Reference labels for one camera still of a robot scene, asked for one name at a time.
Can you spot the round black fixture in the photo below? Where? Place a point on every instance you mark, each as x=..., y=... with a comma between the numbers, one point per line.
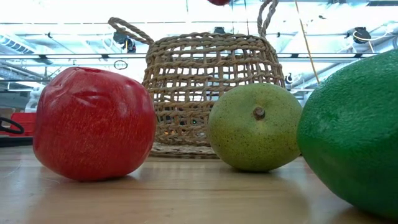
x=289, y=79

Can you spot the red apple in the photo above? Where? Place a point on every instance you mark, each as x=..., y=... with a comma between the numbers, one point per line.
x=93, y=124

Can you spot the white robot figure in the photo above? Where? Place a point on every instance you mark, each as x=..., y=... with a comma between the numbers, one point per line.
x=32, y=102

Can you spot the yellow-green pear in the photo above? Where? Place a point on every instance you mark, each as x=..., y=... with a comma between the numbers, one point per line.
x=248, y=143

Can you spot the round woven placemat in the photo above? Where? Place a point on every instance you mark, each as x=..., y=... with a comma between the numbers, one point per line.
x=180, y=152

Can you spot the large green lime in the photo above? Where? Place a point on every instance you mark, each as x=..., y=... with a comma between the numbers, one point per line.
x=357, y=140

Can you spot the dark ceiling device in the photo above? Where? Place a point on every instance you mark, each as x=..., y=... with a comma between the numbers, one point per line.
x=129, y=46

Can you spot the stack of red bins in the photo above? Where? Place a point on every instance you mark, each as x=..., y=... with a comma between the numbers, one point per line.
x=28, y=119

